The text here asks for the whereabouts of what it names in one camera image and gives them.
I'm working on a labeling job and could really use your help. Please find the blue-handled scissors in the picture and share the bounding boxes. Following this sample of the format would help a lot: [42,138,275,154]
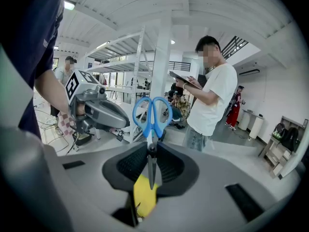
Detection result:
[132,96,173,190]

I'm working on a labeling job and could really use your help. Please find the black stair railing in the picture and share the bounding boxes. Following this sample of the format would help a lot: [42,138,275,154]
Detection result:
[220,35,250,59]

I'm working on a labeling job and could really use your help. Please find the person's left hand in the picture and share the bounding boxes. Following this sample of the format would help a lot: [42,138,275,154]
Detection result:
[76,104,87,121]

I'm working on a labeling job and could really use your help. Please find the person's left forearm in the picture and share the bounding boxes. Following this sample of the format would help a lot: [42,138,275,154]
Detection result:
[34,69,73,121]

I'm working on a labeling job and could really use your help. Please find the white wire chair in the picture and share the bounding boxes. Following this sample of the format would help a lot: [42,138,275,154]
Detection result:
[34,108,71,152]

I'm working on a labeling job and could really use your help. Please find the black balcony railing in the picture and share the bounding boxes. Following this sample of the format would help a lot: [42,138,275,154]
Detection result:
[168,61,192,72]

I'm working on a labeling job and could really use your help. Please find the white cylindrical bin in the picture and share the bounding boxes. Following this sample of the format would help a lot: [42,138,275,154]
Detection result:
[238,110,251,131]
[248,116,264,140]

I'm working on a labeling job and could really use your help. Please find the white metal shelf rack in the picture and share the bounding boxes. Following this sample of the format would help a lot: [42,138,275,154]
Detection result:
[83,25,156,144]

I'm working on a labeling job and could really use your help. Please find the pink checkered cloth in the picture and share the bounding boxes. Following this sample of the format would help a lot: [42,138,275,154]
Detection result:
[57,112,76,137]

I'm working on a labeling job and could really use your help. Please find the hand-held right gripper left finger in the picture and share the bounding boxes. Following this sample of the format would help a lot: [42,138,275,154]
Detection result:
[102,141,149,196]

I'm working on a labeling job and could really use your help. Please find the green and black backpack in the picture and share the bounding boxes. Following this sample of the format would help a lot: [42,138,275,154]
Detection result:
[272,122,286,140]

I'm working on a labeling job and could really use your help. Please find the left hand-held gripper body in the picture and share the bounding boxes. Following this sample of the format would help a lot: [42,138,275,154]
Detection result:
[65,69,131,135]

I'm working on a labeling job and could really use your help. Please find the grey wooden shelf unit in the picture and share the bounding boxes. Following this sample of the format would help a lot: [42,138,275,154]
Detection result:
[258,116,309,179]

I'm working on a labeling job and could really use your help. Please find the grey tablet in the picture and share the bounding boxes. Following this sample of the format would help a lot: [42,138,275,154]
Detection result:
[169,70,203,90]

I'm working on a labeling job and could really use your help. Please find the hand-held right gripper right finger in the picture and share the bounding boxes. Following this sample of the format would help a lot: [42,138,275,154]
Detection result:
[155,141,200,198]

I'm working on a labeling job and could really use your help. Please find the person's dark blue shirt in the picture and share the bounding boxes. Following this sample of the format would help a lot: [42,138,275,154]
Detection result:
[0,0,66,141]

